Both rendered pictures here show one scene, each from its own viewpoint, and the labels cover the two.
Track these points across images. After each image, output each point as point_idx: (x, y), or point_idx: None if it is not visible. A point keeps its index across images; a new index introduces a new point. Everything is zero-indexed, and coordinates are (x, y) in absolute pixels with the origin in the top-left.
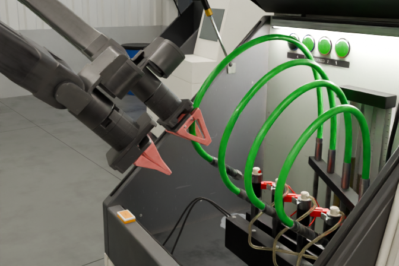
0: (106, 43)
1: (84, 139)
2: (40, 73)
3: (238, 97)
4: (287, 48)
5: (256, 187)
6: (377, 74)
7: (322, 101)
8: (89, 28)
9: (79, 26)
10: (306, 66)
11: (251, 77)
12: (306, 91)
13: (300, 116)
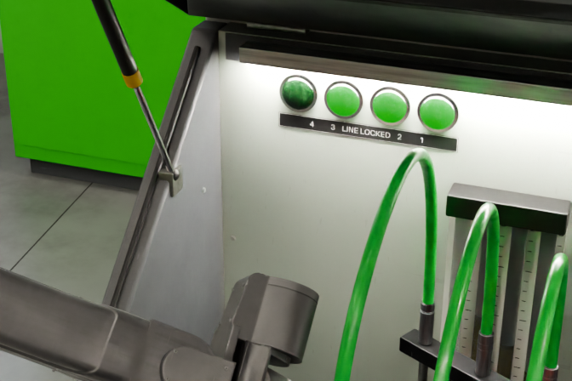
0: (147, 338)
1: None
2: None
3: (187, 235)
4: (280, 106)
5: None
6: (526, 163)
7: (437, 236)
8: (68, 303)
9: (37, 305)
10: (340, 145)
11: (202, 180)
12: (343, 194)
13: (328, 242)
